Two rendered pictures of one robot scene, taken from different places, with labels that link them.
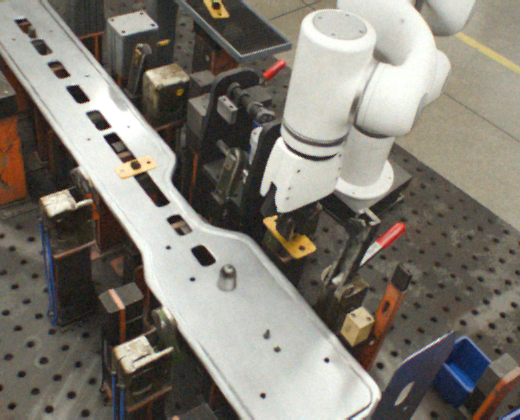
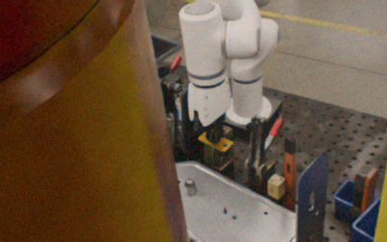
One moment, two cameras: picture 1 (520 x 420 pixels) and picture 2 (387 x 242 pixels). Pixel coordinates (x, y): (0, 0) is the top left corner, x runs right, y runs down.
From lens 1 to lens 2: 0.20 m
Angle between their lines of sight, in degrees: 7
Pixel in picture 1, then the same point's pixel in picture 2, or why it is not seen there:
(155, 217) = not seen: hidden behind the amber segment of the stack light
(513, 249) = (359, 122)
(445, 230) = (314, 126)
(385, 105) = (238, 41)
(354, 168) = (245, 107)
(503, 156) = (339, 78)
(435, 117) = (288, 70)
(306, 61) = (188, 33)
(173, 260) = not seen: hidden behind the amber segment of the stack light
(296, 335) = (243, 205)
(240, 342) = (211, 220)
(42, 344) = not seen: outside the picture
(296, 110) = (193, 62)
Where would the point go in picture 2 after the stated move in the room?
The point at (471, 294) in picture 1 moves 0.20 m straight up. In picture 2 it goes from (344, 157) to (348, 115)
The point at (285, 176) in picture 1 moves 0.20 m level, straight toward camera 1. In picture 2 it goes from (200, 103) to (207, 167)
